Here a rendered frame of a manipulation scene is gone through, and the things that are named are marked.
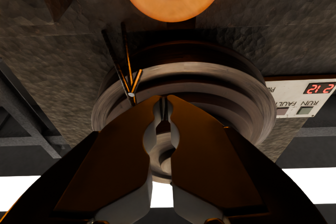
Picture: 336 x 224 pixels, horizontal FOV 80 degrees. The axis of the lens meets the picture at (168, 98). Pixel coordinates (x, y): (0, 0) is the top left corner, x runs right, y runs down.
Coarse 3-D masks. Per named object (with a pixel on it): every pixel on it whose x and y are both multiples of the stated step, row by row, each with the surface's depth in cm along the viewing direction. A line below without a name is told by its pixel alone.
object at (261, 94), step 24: (168, 48) 42; (192, 48) 42; (144, 72) 39; (168, 72) 39; (192, 72) 39; (216, 72) 39; (240, 72) 39; (120, 96) 43; (264, 96) 44; (96, 120) 49; (264, 120) 50
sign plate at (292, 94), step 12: (276, 84) 59; (288, 84) 59; (300, 84) 59; (312, 84) 59; (324, 84) 59; (276, 96) 63; (288, 96) 63; (300, 96) 63; (312, 96) 63; (324, 96) 63; (276, 108) 67; (288, 108) 67; (300, 108) 67; (312, 108) 68
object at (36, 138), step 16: (0, 80) 409; (0, 96) 406; (16, 96) 449; (16, 112) 443; (32, 112) 490; (32, 128) 487; (48, 128) 540; (304, 128) 507; (320, 128) 508; (0, 144) 548; (16, 144) 549; (32, 144) 550; (48, 144) 541
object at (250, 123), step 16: (160, 80) 40; (176, 80) 39; (192, 80) 39; (208, 80) 39; (144, 96) 41; (176, 96) 40; (192, 96) 40; (208, 96) 40; (224, 96) 41; (240, 96) 41; (112, 112) 44; (208, 112) 42; (224, 112) 42; (240, 112) 43; (256, 112) 45; (240, 128) 46; (256, 128) 50
